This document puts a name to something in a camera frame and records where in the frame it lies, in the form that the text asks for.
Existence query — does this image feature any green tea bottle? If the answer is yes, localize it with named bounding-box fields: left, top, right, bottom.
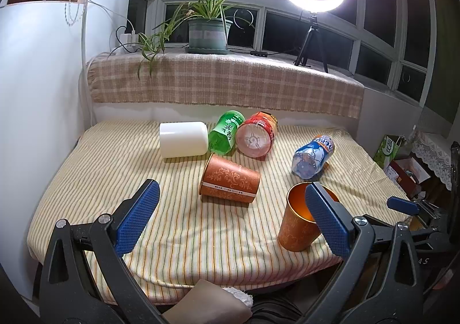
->
left=208, top=110, right=245, bottom=156

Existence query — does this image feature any white lace cloth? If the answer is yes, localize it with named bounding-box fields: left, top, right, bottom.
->
left=412, top=129, right=451, bottom=191

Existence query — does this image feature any plaid beige sill cloth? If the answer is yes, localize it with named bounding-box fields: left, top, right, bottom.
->
left=87, top=52, right=364, bottom=119

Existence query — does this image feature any white power strip with chargers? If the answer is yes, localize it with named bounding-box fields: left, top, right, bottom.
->
left=114, top=26, right=141, bottom=55

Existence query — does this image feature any orange paper cup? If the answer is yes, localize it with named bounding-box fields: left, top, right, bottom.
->
left=277, top=182, right=321, bottom=252
left=199, top=154, right=260, bottom=203

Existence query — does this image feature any spider plant in green pot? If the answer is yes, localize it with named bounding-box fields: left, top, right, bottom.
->
left=108, top=0, right=253, bottom=80

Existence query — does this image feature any red label plastic bottle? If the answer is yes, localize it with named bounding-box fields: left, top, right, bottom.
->
left=235, top=112, right=277, bottom=158

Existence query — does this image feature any green tissue box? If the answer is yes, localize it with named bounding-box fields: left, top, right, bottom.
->
left=373, top=135, right=405, bottom=170

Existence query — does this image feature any white cylindrical cup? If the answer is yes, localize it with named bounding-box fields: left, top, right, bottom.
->
left=159, top=122, right=208, bottom=159

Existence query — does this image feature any blue label water bottle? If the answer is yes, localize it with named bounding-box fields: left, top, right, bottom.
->
left=292, top=135, right=335, bottom=180

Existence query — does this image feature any striped yellow table cloth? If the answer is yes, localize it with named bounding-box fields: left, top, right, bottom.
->
left=27, top=121, right=405, bottom=304

